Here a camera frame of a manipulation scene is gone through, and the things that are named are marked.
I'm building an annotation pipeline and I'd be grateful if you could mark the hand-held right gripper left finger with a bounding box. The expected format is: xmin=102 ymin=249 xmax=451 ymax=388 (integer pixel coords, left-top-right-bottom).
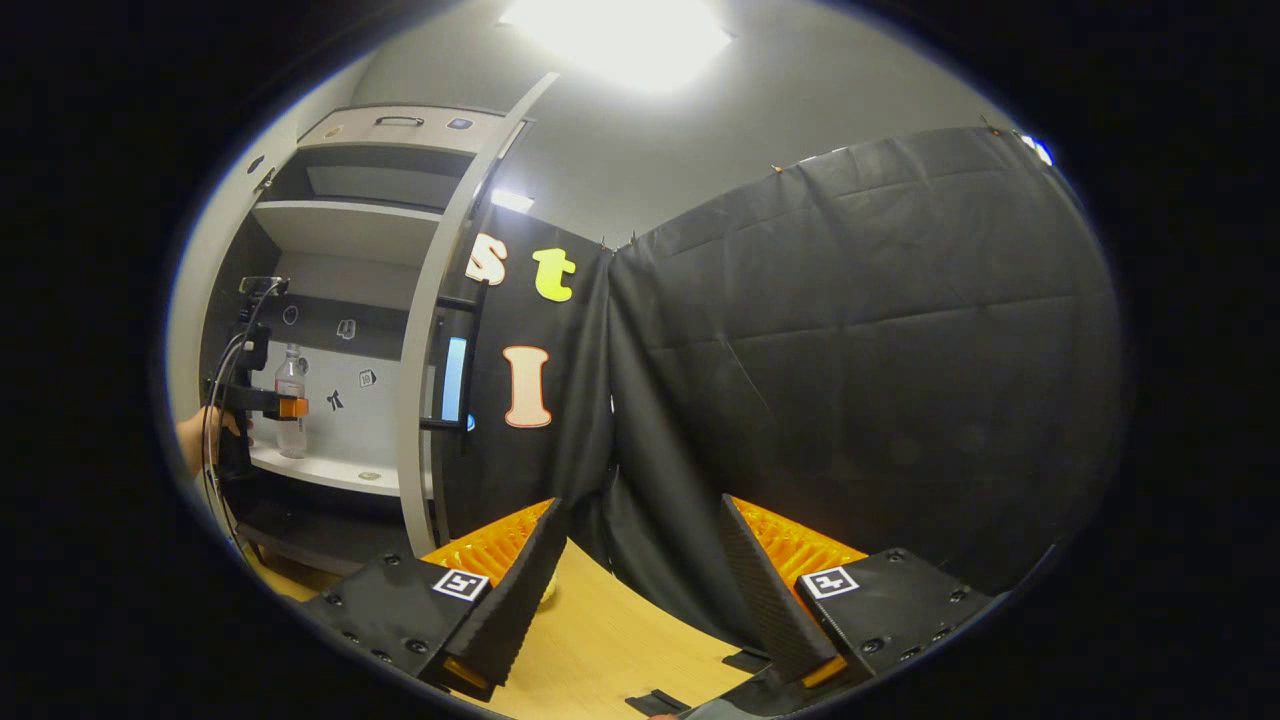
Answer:
xmin=300 ymin=497 xmax=571 ymax=703

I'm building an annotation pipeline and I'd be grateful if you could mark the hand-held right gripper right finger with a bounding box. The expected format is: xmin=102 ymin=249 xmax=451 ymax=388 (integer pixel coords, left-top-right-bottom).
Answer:
xmin=720 ymin=493 xmax=996 ymax=691

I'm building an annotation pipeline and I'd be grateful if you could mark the clear plastic bottle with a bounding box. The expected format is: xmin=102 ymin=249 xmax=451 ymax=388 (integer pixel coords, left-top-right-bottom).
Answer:
xmin=274 ymin=344 xmax=309 ymax=459

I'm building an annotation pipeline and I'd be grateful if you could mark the grey cabinet door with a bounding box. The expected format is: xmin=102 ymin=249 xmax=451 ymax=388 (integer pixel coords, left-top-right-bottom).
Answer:
xmin=397 ymin=72 xmax=561 ymax=558
xmin=165 ymin=110 xmax=301 ymax=441

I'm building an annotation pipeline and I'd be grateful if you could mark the grey white cabinet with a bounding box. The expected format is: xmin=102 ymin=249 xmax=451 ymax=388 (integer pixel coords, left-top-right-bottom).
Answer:
xmin=200 ymin=103 xmax=531 ymax=581

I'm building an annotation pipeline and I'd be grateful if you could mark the black backdrop cloth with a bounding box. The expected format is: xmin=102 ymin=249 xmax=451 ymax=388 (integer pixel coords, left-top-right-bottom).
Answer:
xmin=440 ymin=125 xmax=1126 ymax=651

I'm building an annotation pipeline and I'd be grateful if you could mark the large ceiling light panel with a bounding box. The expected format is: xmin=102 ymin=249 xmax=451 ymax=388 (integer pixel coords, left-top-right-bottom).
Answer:
xmin=500 ymin=0 xmax=733 ymax=93

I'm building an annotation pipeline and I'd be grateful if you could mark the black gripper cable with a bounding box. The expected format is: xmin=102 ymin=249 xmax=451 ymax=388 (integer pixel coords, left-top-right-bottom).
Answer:
xmin=203 ymin=300 xmax=261 ymax=546

